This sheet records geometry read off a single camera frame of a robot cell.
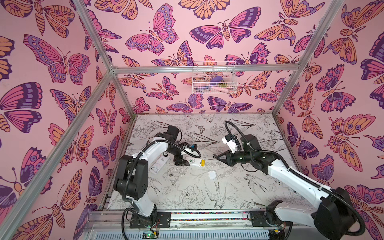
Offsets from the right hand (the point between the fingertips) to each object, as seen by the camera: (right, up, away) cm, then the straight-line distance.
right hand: (218, 155), depth 77 cm
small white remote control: (-10, -7, +15) cm, 20 cm away
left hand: (-16, -1, +11) cm, 19 cm away
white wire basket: (-7, +50, +19) cm, 54 cm away
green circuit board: (-34, -38, -4) cm, 51 cm away
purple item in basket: (+2, +45, +18) cm, 49 cm away
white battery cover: (-2, -14, +13) cm, 19 cm away
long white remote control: (-34, -8, +16) cm, 39 cm away
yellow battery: (-7, -7, +15) cm, 19 cm away
